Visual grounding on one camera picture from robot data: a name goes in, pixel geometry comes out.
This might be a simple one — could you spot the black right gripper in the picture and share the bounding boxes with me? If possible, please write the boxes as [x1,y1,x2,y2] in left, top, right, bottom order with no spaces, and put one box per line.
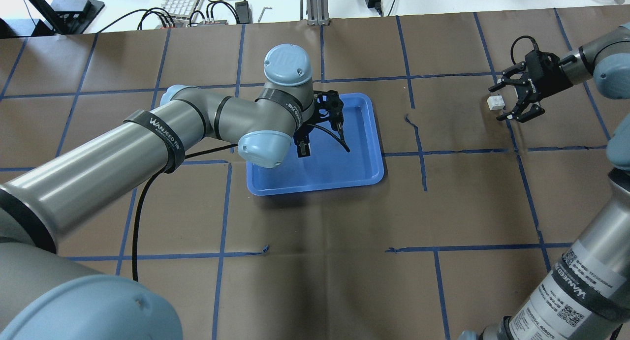
[488,49,573,123]

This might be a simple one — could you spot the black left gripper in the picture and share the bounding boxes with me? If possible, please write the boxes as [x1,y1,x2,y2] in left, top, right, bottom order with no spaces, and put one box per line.
[294,90,345,158]

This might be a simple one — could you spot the white square toy block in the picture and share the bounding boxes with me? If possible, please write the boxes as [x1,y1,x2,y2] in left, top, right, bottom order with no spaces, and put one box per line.
[487,95,505,111]

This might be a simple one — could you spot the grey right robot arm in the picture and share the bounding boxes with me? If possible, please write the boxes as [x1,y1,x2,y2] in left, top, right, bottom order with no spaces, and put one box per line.
[219,8,629,340]

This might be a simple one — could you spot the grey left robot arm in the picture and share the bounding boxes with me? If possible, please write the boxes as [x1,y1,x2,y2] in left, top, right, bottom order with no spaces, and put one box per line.
[0,44,319,340]

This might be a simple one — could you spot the blue plastic tray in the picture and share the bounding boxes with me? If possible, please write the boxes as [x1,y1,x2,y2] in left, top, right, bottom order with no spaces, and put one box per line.
[246,93,385,196]

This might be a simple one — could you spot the black power adapter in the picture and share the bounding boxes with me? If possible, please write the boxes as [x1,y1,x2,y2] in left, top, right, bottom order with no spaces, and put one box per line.
[235,0,252,24]

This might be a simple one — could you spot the white keyboard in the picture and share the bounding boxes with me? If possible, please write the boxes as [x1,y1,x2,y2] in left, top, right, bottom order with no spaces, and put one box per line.
[160,0,203,20]

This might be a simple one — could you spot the black monitor stand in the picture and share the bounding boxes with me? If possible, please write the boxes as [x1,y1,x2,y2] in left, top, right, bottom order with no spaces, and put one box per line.
[28,0,104,35]

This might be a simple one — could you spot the aluminium frame post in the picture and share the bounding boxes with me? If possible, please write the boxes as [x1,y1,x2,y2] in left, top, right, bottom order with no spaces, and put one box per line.
[305,0,330,26]

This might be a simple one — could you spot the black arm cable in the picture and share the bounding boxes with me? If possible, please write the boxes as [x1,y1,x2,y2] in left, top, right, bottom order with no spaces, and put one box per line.
[131,142,240,282]

